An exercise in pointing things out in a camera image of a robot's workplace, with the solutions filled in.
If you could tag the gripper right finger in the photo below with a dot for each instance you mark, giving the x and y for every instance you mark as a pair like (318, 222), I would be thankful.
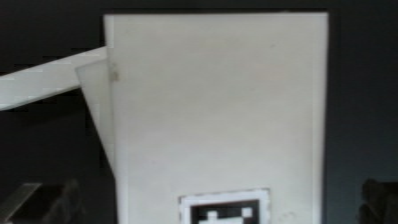
(379, 208)

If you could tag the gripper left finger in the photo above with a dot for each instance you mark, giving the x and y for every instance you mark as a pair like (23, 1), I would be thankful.
(43, 204)

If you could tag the white cabinet top block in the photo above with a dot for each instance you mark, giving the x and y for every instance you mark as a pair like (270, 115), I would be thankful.
(219, 77)

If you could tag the white cabinet body box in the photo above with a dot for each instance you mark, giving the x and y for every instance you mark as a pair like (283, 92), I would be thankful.
(94, 83)

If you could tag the white U-shaped obstacle fence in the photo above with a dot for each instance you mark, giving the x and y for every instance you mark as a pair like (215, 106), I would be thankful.
(45, 80)

